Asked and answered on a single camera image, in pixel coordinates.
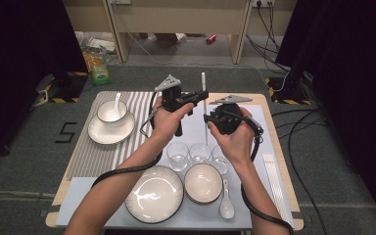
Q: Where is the white plate dark rim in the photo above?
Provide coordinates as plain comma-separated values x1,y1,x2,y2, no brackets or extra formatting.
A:
87,111,136,146
123,164,185,225

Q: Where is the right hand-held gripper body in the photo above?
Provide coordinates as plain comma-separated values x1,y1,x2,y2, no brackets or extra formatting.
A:
209,94,254,136

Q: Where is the striped woven placemat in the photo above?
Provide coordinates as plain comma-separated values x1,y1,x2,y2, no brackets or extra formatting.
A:
67,91,162,180

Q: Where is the single white chopstick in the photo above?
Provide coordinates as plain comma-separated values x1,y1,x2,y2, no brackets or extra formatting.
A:
201,71,210,146

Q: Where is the cardboard box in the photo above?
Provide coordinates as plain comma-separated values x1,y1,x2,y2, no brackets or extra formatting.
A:
155,32,188,49

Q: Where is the clear drinking glass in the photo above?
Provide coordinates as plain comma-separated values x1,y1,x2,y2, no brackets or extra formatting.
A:
211,145,231,175
165,142,190,172
189,142,213,165

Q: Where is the black curtain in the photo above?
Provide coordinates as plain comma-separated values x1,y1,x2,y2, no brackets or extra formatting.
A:
0,0,89,165
275,0,376,226

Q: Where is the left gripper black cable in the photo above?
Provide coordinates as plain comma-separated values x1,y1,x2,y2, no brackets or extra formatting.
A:
91,92,165,190

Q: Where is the black stand base hazard tape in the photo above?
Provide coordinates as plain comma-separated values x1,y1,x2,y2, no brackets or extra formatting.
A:
263,71,314,106
35,71,89,105

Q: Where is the white ceramic spoon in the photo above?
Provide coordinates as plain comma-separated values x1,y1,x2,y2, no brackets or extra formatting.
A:
108,92,122,121
219,178,236,220

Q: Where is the white table sheet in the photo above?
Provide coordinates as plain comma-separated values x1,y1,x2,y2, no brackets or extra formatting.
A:
55,103,297,231

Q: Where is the beige desk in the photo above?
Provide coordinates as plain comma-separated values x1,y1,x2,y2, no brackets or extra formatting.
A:
62,0,298,66

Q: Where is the black floor cable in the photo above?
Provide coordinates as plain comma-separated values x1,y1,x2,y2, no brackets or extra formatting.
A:
287,109,329,235
270,109,322,118

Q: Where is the white wall socket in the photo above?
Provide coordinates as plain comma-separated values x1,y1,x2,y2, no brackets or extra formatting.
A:
252,0,276,8

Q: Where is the black wall cable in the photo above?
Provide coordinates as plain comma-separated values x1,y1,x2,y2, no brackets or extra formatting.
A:
256,3,282,55
245,32,292,73

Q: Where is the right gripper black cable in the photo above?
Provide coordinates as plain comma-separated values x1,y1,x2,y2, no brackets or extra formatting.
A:
240,111,295,235

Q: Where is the white bowl dark rim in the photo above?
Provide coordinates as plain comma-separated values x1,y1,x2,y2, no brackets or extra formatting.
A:
183,162,223,202
96,99,128,126
185,194,222,206

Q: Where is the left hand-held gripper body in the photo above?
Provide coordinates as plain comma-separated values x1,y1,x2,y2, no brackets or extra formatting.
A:
154,73,190,114

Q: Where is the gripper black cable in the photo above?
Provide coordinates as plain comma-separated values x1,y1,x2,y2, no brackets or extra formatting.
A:
240,111,295,235
91,92,165,190

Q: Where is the clear plastic bag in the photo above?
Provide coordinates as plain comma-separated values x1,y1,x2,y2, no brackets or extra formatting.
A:
76,31,117,53

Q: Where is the green packet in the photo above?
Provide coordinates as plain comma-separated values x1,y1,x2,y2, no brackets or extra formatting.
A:
89,62,114,86

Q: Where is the person's left hand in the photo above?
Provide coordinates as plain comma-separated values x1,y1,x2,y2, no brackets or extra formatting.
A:
150,96,195,148

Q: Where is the person's right hand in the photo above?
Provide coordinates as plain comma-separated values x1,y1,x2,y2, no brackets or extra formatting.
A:
208,107,263,167

